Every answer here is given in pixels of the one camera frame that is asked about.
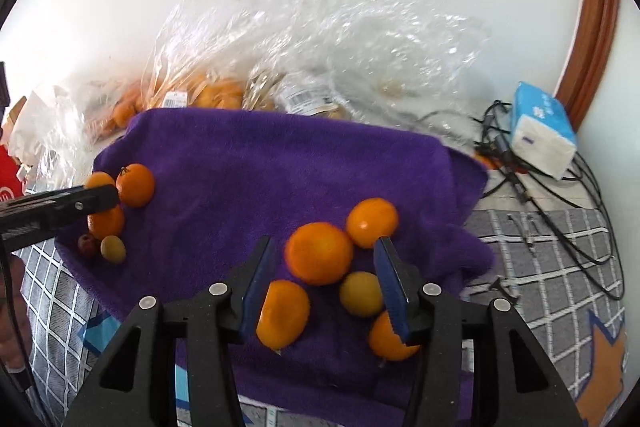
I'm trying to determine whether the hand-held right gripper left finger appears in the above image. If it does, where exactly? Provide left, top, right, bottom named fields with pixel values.
left=62, top=235, right=274, bottom=427

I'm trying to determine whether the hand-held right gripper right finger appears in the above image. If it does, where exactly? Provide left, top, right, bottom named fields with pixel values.
left=373, top=235, right=587, bottom=427

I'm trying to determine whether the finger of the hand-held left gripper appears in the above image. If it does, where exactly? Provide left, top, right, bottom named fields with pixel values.
left=0, top=183, right=120, bottom=254

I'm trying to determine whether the oval orange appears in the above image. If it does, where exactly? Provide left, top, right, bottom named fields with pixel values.
left=255, top=279, right=311, bottom=350

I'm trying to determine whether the yellow-green plum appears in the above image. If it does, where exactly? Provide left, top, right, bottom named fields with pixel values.
left=339, top=271, right=385, bottom=319

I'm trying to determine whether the red strawberry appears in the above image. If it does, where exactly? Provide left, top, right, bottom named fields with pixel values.
left=77, top=233, right=101, bottom=258

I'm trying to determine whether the small round orange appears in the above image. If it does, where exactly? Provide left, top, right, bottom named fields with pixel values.
left=346, top=198, right=400, bottom=250

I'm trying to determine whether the small green plum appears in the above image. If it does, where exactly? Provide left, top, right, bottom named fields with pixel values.
left=100, top=235, right=126, bottom=265

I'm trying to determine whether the small orange with stem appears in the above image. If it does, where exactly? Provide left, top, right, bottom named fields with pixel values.
left=116, top=163, right=156, bottom=208

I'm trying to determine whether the large orange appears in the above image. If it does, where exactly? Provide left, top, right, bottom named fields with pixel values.
left=284, top=222, right=355, bottom=286

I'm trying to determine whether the person's left hand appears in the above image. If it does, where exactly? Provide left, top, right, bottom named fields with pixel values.
left=0, top=257, right=31, bottom=373

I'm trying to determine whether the red box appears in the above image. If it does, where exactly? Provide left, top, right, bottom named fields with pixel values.
left=0, top=144, right=27, bottom=204

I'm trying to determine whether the brown cardboard box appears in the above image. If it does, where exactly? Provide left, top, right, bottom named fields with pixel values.
left=7, top=96, right=30, bottom=134

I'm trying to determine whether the purple towel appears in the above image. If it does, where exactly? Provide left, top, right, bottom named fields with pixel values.
left=54, top=107, right=497, bottom=413

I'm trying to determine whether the grey checked bedsheet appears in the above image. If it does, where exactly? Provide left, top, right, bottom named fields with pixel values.
left=20, top=202, right=640, bottom=427

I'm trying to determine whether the clear plastic bag of oranges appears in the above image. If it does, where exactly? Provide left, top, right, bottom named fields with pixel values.
left=142, top=0, right=261, bottom=112

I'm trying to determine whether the labelled food package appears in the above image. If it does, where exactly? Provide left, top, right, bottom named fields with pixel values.
left=250, top=74, right=351, bottom=120

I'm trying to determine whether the blue and white tissue pack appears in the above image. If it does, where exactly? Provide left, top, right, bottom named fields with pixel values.
left=510, top=81, right=578, bottom=180

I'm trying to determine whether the crumpled clear plastic bag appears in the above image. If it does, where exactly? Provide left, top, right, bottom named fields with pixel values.
left=260, top=0, right=493, bottom=148

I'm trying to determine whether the tangle of black cables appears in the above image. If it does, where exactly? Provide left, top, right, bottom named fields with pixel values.
left=470, top=99, right=626, bottom=303

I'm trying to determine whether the wooden door frame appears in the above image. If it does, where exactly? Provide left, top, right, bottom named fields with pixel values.
left=552, top=0, right=621, bottom=132

